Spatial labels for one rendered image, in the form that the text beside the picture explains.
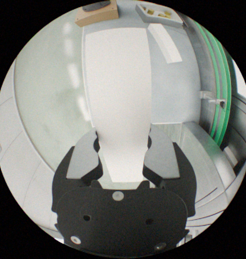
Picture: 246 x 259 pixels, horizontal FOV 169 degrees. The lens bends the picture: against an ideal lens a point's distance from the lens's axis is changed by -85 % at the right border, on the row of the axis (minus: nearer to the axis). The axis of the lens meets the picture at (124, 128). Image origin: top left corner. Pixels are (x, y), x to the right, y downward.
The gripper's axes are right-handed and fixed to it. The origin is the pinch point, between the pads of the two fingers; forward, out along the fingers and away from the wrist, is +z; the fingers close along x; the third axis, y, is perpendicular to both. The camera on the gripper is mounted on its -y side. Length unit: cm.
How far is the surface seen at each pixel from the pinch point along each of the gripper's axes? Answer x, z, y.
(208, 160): 34.1, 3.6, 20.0
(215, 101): 36.6, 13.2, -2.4
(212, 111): 48, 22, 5
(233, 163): 66, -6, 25
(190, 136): 34.1, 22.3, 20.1
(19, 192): -290, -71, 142
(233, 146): 72, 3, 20
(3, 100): -326, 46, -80
